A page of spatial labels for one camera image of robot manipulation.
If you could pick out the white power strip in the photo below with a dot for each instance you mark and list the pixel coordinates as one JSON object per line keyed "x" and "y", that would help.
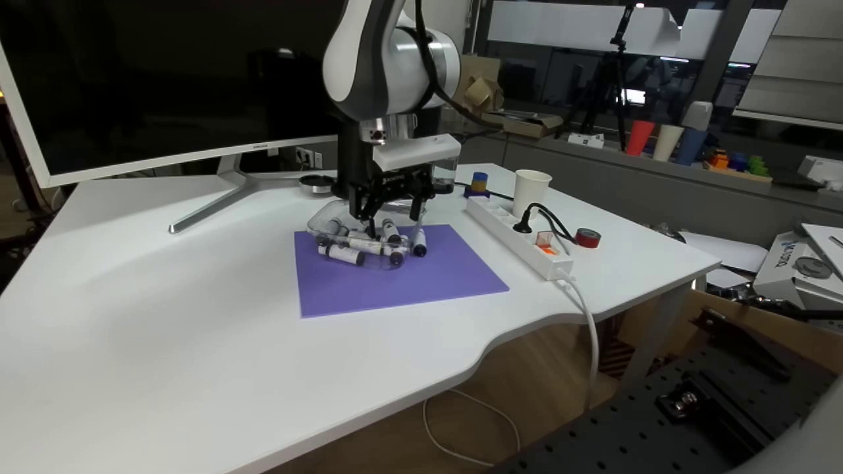
{"x": 541, "y": 250}

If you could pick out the black metal breadboard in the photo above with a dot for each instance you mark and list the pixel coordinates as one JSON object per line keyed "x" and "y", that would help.
{"x": 698, "y": 413}

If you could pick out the blue orange small block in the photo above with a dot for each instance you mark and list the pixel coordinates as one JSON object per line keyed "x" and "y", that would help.
{"x": 477, "y": 181}

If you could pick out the white paper cup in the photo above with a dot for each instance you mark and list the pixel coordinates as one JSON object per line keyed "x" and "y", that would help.
{"x": 530, "y": 188}

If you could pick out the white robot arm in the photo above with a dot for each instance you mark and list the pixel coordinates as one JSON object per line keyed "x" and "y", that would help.
{"x": 379, "y": 69}

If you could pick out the purple paper sheet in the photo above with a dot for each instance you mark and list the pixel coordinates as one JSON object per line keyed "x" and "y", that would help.
{"x": 448, "y": 270}

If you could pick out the black power plug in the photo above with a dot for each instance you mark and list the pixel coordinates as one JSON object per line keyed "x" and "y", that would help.
{"x": 523, "y": 225}

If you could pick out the white computer monitor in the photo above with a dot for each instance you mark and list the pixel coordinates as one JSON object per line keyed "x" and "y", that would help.
{"x": 115, "y": 88}

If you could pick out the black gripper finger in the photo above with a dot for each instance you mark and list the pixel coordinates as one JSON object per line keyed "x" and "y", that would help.
{"x": 361, "y": 206}
{"x": 418, "y": 206}

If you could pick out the red plastic cup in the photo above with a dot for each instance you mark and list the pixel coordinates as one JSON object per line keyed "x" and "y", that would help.
{"x": 638, "y": 138}

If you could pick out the white tube black cap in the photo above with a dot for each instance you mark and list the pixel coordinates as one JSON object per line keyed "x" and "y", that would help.
{"x": 341, "y": 252}

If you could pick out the red black tape roll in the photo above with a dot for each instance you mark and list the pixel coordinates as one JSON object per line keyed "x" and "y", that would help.
{"x": 585, "y": 237}

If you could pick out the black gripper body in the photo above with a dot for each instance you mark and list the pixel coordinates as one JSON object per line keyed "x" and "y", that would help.
{"x": 357, "y": 171}

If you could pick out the white tube outermost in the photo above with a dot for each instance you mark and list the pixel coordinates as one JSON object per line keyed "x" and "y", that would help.
{"x": 419, "y": 242}

